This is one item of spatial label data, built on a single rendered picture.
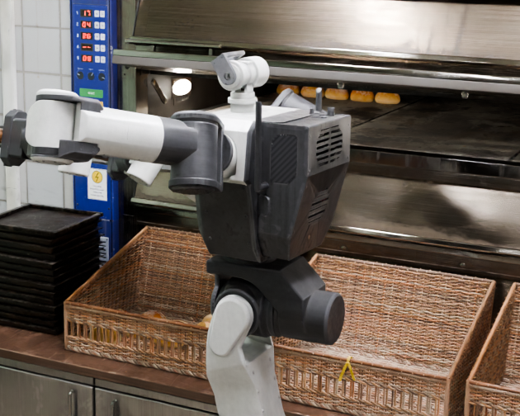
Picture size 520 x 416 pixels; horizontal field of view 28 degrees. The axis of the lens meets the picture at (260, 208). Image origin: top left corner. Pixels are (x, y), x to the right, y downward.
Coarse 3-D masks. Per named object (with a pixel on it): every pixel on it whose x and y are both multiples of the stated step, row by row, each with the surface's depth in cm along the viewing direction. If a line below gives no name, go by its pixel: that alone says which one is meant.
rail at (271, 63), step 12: (192, 60) 305; (204, 60) 304; (276, 60) 294; (348, 72) 286; (360, 72) 284; (372, 72) 283; (384, 72) 281; (396, 72) 280; (408, 72) 279; (420, 72) 277; (432, 72) 276; (444, 72) 275
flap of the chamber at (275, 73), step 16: (128, 64) 315; (144, 64) 312; (160, 64) 310; (176, 64) 307; (192, 64) 305; (208, 64) 303; (288, 80) 311; (304, 80) 303; (320, 80) 294; (336, 80) 287; (352, 80) 285; (368, 80) 283; (384, 80) 281; (400, 80) 279; (416, 80) 278; (432, 80) 276; (448, 80) 274; (496, 96) 284; (512, 96) 277
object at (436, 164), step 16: (352, 160) 306; (368, 160) 304; (384, 160) 302; (400, 160) 300; (416, 160) 298; (432, 160) 296; (448, 160) 294; (464, 160) 292; (480, 160) 292; (496, 160) 292; (496, 176) 289; (512, 176) 287
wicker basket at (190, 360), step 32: (128, 256) 332; (160, 256) 338; (192, 256) 333; (96, 288) 316; (128, 288) 334; (160, 288) 337; (64, 320) 304; (96, 320) 319; (128, 320) 294; (160, 320) 289; (192, 320) 330; (96, 352) 301; (128, 352) 297; (160, 352) 292; (192, 352) 287
